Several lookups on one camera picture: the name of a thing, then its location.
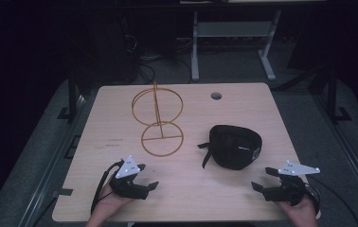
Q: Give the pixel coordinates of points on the person's right hand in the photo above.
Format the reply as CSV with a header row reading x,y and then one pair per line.
x,y
298,210

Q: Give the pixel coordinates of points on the aluminium rail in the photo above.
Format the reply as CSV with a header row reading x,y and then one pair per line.
x,y
52,160
350,157

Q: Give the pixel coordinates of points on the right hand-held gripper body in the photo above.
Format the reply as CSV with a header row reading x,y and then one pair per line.
x,y
289,186

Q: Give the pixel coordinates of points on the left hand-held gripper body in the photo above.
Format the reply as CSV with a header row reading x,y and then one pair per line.
x,y
129,168

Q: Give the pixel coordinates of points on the grey metal table frame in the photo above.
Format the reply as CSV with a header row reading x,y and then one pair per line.
x,y
234,29

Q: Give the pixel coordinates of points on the black cap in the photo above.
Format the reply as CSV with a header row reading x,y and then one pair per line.
x,y
235,146

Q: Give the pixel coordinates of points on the person's left hand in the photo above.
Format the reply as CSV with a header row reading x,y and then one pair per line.
x,y
110,203

